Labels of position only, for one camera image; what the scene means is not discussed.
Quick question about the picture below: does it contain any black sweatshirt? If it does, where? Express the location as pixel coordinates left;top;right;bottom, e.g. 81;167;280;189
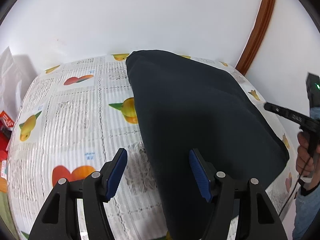
126;50;289;239

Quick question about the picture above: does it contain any blue denim sleeve forearm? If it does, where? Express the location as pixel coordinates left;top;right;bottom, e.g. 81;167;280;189
292;184;319;239

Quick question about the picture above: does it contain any person's right hand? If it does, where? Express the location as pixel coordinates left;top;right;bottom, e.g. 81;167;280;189
296;132;319;190

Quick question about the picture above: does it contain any fruit print tablecloth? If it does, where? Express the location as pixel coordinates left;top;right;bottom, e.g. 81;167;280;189
7;52;299;240

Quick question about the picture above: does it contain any red paper shopping bag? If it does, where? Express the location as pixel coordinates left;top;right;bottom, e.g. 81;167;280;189
0;111;15;161

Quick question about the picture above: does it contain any white plastic shopping bag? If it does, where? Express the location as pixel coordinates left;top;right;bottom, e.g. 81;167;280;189
1;47;37;129

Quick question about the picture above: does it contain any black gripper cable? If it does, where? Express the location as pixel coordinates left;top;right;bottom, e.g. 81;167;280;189
278;154;313;218

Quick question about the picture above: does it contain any brown wooden door frame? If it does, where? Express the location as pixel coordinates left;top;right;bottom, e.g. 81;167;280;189
235;0;276;75

